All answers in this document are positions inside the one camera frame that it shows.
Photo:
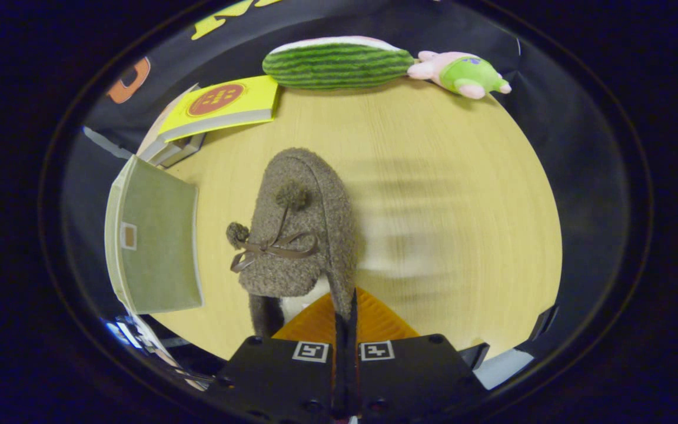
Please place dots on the green fabric storage box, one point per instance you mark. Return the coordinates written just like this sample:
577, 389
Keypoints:
162, 247

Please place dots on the brown fuzzy shoe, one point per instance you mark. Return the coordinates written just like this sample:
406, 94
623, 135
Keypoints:
321, 200

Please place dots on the pink and green plush toy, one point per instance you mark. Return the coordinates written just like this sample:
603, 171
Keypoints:
462, 73

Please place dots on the beige book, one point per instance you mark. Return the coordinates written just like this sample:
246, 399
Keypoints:
152, 141

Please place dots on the striped green watermelon plush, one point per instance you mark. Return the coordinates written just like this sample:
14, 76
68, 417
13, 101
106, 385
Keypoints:
339, 65

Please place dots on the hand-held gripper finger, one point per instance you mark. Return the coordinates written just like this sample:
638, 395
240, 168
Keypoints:
340, 383
352, 383

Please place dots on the yellow book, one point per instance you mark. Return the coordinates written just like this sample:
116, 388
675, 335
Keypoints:
251, 94

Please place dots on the dark grey book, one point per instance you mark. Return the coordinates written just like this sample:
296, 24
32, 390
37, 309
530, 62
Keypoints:
186, 150

